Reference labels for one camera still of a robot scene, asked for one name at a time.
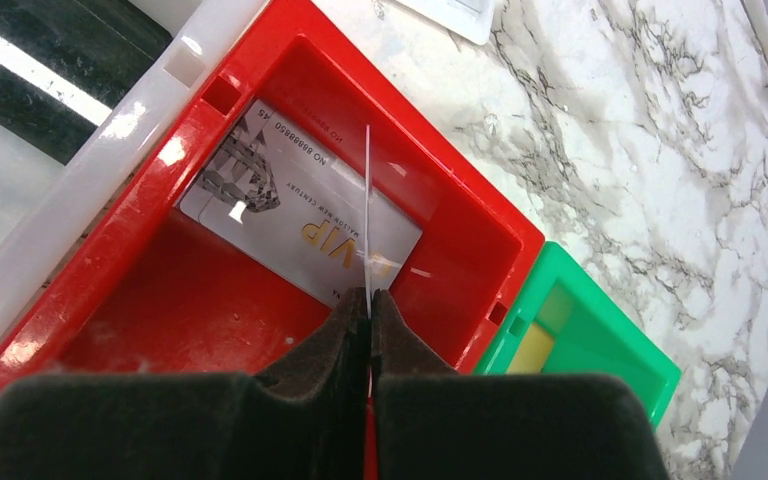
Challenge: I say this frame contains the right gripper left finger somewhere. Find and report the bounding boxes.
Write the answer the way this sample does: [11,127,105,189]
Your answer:
[0,288,368,479]

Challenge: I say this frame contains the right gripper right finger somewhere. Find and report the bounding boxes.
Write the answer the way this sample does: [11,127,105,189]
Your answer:
[371,290,668,479]

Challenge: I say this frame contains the gold credit card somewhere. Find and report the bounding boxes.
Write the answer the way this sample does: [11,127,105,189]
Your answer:
[507,323,555,374]

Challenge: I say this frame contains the silver credit card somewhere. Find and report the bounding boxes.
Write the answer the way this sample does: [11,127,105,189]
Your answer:
[179,100,422,307]

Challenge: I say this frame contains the black credit card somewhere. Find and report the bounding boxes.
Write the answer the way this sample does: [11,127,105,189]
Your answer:
[0,1,172,165]

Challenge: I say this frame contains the green plastic bin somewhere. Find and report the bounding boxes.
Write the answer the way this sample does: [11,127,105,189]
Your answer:
[474,241,681,426]

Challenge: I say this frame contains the red plastic bin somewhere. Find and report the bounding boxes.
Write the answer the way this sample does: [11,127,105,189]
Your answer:
[0,0,546,480]

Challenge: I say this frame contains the white plastic bin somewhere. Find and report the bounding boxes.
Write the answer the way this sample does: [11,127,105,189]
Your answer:
[0,0,273,389]

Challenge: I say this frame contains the paper receipts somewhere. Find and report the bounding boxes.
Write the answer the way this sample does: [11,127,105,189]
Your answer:
[397,0,497,45]

